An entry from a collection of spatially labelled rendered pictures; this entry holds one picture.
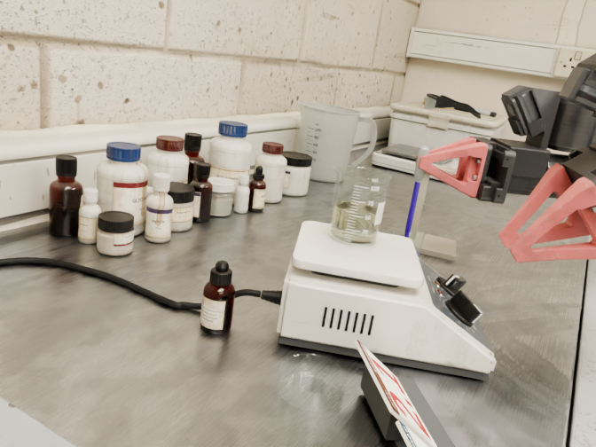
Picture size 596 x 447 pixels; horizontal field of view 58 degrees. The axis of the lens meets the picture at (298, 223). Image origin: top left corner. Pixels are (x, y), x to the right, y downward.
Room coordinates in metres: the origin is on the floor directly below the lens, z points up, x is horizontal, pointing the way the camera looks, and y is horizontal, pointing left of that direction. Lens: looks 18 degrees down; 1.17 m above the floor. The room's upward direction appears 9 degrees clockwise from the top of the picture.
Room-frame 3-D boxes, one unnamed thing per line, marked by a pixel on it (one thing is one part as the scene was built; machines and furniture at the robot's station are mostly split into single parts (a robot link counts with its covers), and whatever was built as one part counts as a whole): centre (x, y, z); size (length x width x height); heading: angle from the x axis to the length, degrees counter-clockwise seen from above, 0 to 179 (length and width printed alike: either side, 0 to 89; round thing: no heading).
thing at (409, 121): (1.71, -0.42, 0.97); 0.37 x 0.31 x 0.14; 156
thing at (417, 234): (0.68, -0.15, 0.93); 0.04 x 0.04 x 0.06
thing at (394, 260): (0.50, -0.06, 0.98); 0.12 x 0.12 x 0.01; 87
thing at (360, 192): (0.52, -0.05, 1.02); 0.06 x 0.05 x 0.08; 88
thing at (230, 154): (0.88, 0.13, 0.96); 0.07 x 0.07 x 0.13
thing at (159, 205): (0.65, 0.18, 0.94); 0.03 x 0.03 x 0.09
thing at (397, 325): (0.50, -0.09, 0.94); 0.22 x 0.13 x 0.08; 87
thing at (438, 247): (0.79, -0.21, 0.96); 0.08 x 0.08 x 0.13; 76
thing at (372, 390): (0.36, -0.10, 0.92); 0.09 x 0.06 x 0.04; 13
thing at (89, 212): (0.61, 0.25, 0.93); 0.03 x 0.03 x 0.07
